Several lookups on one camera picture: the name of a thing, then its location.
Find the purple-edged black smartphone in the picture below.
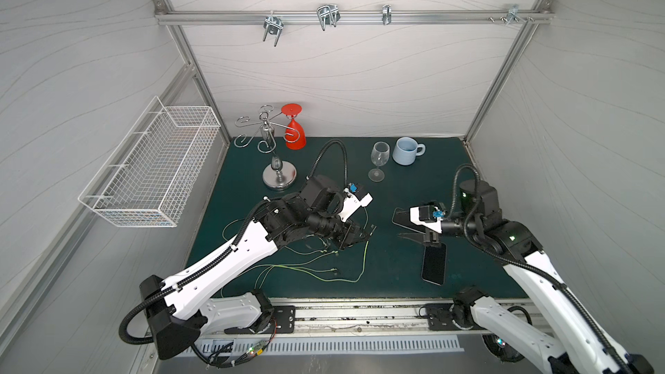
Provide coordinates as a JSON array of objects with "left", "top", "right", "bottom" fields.
[{"left": 391, "top": 208, "right": 429, "bottom": 234}]

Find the silver-edged black smartphone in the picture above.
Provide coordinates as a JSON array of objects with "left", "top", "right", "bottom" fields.
[{"left": 421, "top": 244, "right": 447, "bottom": 286}]

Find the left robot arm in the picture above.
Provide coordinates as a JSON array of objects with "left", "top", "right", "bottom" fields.
[{"left": 118, "top": 169, "right": 374, "bottom": 360}]

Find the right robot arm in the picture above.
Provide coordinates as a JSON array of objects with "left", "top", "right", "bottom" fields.
[{"left": 392, "top": 166, "right": 654, "bottom": 373}]

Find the green table mat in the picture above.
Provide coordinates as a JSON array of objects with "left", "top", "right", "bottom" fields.
[{"left": 223, "top": 138, "right": 523, "bottom": 299}]

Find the light blue ceramic mug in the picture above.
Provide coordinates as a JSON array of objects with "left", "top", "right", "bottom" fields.
[{"left": 392, "top": 137, "right": 426, "bottom": 166}]

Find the clear wine glass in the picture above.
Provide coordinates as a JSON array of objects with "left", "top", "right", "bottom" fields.
[{"left": 368, "top": 141, "right": 390, "bottom": 183}]

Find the chrome wine glass rack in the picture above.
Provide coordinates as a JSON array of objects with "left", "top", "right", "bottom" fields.
[{"left": 233, "top": 104, "right": 297, "bottom": 190}]

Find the red plastic wine glass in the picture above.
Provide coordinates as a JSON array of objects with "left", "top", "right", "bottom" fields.
[{"left": 282, "top": 103, "right": 307, "bottom": 151}]

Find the white vent grille strip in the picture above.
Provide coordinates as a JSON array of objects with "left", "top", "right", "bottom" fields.
[{"left": 176, "top": 335, "right": 465, "bottom": 358}]

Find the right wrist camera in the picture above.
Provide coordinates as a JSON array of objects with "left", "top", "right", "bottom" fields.
[{"left": 409, "top": 204, "right": 447, "bottom": 225}]

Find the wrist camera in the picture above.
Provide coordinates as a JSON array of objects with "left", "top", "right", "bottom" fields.
[
  {"left": 409, "top": 204, "right": 447, "bottom": 225},
  {"left": 338, "top": 183, "right": 372, "bottom": 223}
]

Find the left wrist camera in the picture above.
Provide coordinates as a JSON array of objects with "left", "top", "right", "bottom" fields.
[{"left": 338, "top": 183, "right": 372, "bottom": 223}]

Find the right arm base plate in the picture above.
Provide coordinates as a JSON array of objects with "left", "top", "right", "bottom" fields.
[{"left": 419, "top": 303, "right": 470, "bottom": 332}]

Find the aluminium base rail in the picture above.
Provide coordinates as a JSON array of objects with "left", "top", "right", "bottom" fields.
[{"left": 194, "top": 294, "right": 492, "bottom": 341}]

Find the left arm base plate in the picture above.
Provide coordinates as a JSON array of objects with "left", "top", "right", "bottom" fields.
[{"left": 224, "top": 306, "right": 295, "bottom": 334}]

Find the right base cable bundle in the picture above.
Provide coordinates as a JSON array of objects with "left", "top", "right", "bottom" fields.
[{"left": 481, "top": 331, "right": 526, "bottom": 365}]

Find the base cable bundle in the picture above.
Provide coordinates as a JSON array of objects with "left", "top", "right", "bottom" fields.
[
  {"left": 190, "top": 316, "right": 279, "bottom": 370},
  {"left": 481, "top": 331, "right": 526, "bottom": 365}
]

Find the left base cable bundle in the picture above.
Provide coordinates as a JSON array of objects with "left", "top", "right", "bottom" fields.
[{"left": 190, "top": 316, "right": 279, "bottom": 370}]

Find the white wire basket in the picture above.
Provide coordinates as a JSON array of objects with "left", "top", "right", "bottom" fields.
[{"left": 78, "top": 96, "right": 220, "bottom": 228}]

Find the metal clip bracket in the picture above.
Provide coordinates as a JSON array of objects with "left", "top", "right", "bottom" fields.
[{"left": 382, "top": 5, "right": 392, "bottom": 26}]

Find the metal clamp bracket middle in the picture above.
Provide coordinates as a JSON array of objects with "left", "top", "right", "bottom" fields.
[{"left": 316, "top": 3, "right": 340, "bottom": 31}]

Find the metal clamp bracket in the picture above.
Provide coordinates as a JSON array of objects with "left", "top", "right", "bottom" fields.
[
  {"left": 263, "top": 15, "right": 284, "bottom": 47},
  {"left": 316, "top": 3, "right": 340, "bottom": 31}
]

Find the aluminium crossbar rail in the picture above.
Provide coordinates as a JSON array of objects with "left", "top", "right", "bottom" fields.
[{"left": 156, "top": 7, "right": 555, "bottom": 26}]

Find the metal clamp bracket left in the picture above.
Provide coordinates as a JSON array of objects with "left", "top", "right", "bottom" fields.
[{"left": 263, "top": 15, "right": 284, "bottom": 47}]

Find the metal bolt bracket right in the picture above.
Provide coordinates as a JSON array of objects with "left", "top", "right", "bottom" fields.
[{"left": 488, "top": 5, "right": 534, "bottom": 26}]

